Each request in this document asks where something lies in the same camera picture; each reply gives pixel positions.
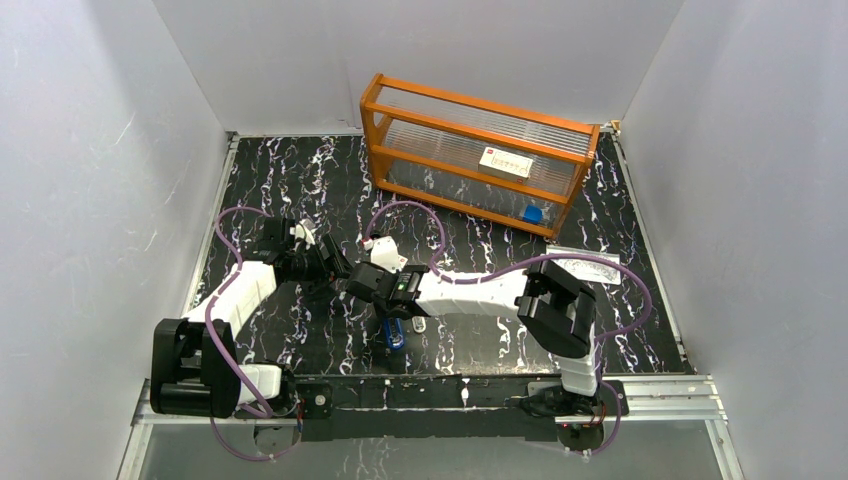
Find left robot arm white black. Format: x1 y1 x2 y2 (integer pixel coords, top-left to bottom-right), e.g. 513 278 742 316
149 218 352 418

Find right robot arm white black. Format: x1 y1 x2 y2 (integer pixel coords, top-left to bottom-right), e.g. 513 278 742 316
346 260 603 414

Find small blue box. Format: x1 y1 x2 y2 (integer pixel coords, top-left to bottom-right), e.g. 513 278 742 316
521 205 544 225

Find white cardboard box red labels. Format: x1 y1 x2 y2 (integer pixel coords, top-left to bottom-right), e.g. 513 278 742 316
478 147 534 184

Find orange wooden shelf rack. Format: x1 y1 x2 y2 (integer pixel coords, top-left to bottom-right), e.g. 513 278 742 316
360 73 601 240

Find printed paper sheet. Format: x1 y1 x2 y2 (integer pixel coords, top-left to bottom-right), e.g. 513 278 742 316
546 245 622 285

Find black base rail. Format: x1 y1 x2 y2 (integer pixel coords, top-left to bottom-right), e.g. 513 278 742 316
288 374 630 449

